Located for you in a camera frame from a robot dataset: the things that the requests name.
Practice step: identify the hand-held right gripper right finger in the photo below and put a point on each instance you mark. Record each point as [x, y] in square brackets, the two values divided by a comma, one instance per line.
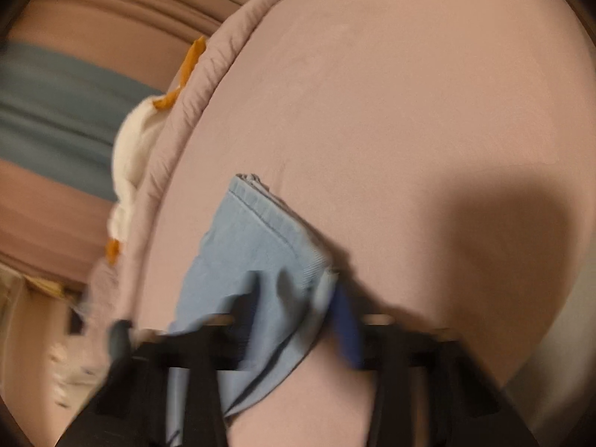
[348, 335]

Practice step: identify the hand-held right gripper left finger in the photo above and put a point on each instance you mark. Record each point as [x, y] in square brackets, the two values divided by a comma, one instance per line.
[149, 382]

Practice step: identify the light blue denim pants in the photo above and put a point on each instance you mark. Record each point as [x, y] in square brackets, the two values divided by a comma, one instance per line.
[251, 251]

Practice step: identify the pink bed sheet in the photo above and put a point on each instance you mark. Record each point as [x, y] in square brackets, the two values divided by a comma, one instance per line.
[396, 125]

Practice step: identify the white and orange plush toy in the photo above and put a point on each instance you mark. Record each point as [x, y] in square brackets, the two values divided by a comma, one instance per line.
[135, 144]

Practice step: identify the pink quilt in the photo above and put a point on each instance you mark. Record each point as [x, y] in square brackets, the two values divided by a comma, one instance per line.
[205, 88]

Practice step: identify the blue-grey cloth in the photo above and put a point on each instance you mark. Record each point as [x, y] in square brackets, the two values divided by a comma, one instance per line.
[56, 111]

